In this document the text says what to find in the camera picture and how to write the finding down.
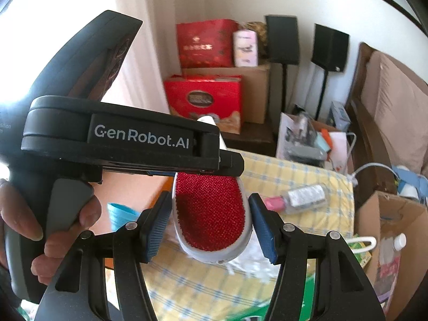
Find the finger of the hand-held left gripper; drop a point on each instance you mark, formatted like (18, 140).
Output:
(230, 165)

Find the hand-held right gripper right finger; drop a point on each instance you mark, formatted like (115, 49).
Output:
(264, 234)

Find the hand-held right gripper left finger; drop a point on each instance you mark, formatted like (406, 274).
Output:
(155, 230)

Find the red lint brush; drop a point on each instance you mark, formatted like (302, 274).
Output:
(210, 207)

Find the clear bottle with pink cap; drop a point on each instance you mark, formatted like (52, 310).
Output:
(304, 197)

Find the person's left hand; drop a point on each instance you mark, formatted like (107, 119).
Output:
(20, 214)

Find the yellow checked cloth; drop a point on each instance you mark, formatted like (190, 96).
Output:
(301, 234)

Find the light blue cup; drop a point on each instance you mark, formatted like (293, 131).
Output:
(122, 215)

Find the orange box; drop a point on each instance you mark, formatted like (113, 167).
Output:
(160, 190)

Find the green packet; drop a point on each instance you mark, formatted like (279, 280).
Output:
(307, 291)

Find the cluttered cardboard box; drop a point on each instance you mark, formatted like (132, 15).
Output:
(301, 140)

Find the grey plastic device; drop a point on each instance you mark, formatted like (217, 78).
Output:
(306, 155)

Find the brown cardboard box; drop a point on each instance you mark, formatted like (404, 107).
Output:
(255, 93)

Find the clear plastic package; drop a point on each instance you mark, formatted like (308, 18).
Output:
(299, 128)

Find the red gift box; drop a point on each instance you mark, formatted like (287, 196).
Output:
(200, 93)
(204, 46)

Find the teal roll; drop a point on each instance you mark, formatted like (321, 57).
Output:
(323, 142)

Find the green and yellow box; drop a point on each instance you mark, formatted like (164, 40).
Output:
(362, 257)

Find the large open cardboard box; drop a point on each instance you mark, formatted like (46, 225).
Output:
(367, 214)

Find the white paper sheet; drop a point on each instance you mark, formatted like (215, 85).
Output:
(339, 150)

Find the pink white carton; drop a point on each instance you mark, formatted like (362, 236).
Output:
(245, 48)

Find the blue and white carton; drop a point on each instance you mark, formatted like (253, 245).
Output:
(339, 115)

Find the red gift box upper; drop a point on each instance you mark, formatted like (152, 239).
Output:
(204, 46)

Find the white capped plastic bottle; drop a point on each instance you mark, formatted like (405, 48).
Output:
(398, 244)

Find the white cup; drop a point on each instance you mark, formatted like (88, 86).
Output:
(408, 191)

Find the blue face masks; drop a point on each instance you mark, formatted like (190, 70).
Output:
(409, 179)

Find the beige cushion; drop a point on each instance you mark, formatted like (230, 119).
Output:
(398, 107)

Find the dark wooden bed frame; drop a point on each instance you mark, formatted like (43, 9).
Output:
(364, 133)

